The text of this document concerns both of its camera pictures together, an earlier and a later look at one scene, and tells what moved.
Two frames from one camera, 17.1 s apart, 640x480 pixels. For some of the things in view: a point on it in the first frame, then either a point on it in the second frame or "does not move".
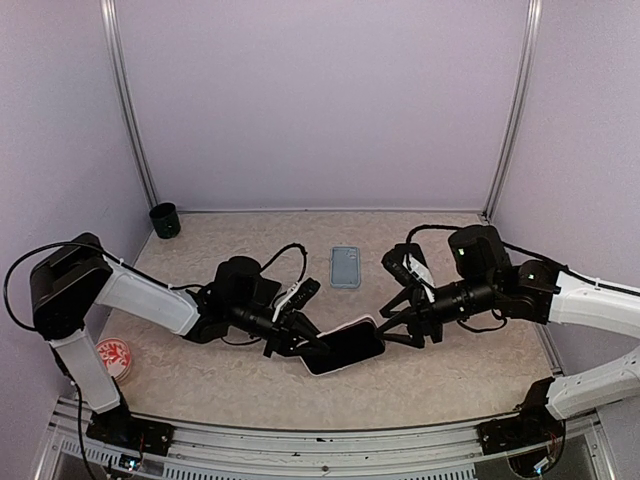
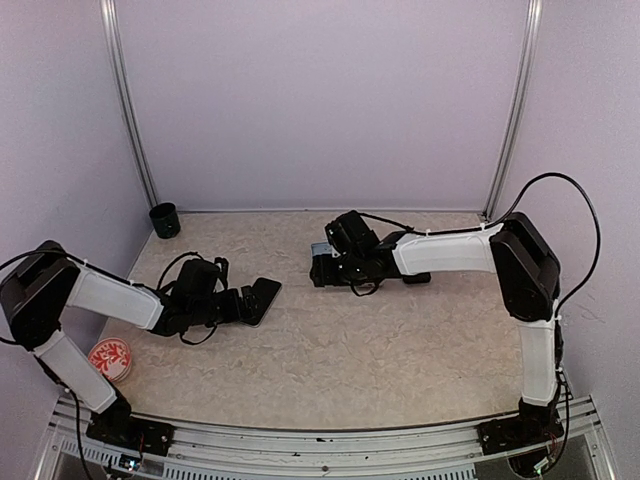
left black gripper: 286,332 to 235,310
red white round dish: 115,355 does not move
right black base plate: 534,425 does not move
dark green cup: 165,219 does not move
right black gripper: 421,308 to 323,273
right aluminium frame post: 525,67 does not move
